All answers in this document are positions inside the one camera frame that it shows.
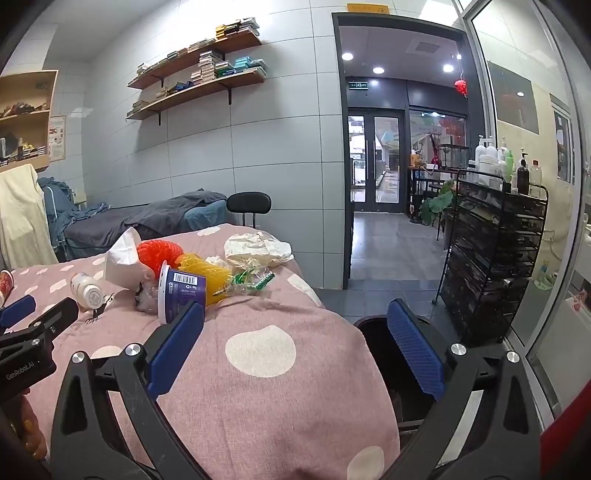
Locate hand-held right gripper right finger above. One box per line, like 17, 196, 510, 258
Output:
387, 299, 542, 480

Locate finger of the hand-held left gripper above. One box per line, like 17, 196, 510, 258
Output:
0, 294, 37, 329
28, 297, 80, 341

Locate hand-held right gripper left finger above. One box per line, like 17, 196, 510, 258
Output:
50, 301, 208, 480

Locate brown rimmed trash bin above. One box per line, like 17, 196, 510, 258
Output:
353, 314, 462, 439

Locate blue white yogurt cup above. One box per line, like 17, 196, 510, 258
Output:
157, 261, 207, 324

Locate yellow foam fruit net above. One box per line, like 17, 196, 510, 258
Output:
178, 253, 234, 306

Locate person's left hand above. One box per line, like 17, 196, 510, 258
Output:
0, 387, 49, 462

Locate white pill bottle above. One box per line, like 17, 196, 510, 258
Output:
70, 272, 105, 309

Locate white tissue paper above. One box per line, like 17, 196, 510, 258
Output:
105, 227, 153, 289

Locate cream cloth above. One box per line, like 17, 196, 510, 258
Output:
0, 164, 58, 271

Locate red foam fruit net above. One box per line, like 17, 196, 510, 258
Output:
136, 239, 184, 280

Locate green clear plastic wrapper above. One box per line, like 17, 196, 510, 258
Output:
226, 267, 276, 296

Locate blue cloth pile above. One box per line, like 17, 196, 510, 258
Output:
38, 178, 110, 252

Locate pink polka dot blanket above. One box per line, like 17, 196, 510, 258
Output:
0, 224, 402, 480

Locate black drawer cart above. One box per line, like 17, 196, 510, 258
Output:
434, 168, 550, 347

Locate grey blanket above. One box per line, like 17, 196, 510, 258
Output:
65, 189, 229, 241

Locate green white plastic container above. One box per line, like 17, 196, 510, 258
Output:
534, 261, 556, 291

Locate green potted plant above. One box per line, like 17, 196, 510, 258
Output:
422, 180, 458, 227

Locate black chair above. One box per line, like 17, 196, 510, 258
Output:
226, 191, 272, 228

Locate wooden cabinet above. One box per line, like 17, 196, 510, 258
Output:
0, 69, 60, 174

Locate red glossy object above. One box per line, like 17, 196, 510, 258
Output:
539, 392, 591, 480

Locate glass double door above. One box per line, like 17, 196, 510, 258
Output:
347, 108, 404, 205

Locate dark brown pump bottle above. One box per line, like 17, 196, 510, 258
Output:
516, 148, 531, 195

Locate white pump bottle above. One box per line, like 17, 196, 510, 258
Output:
475, 135, 498, 175

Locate aluminium framed glass door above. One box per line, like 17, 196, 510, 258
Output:
455, 0, 591, 430

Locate stacks of books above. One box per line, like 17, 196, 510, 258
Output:
136, 17, 260, 77
131, 50, 269, 112

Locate wall poster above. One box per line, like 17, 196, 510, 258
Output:
47, 114, 66, 161

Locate wooden wall shelf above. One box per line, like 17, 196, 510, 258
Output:
128, 32, 263, 90
126, 69, 269, 126

